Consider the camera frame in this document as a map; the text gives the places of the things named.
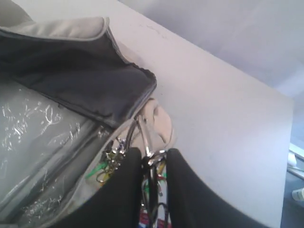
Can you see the beige fabric duffel bag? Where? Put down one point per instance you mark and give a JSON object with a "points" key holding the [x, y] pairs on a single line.
{"points": [[66, 90]]}

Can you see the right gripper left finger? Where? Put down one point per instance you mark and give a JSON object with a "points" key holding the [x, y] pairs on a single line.
{"points": [[117, 203]]}

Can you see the white backdrop curtain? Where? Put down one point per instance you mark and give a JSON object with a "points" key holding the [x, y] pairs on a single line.
{"points": [[264, 38]]}

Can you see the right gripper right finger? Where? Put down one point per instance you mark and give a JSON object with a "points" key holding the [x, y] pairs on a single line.
{"points": [[192, 203]]}

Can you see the bunch of colourful key tags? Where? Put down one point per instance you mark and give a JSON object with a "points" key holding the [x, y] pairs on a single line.
{"points": [[153, 167]]}

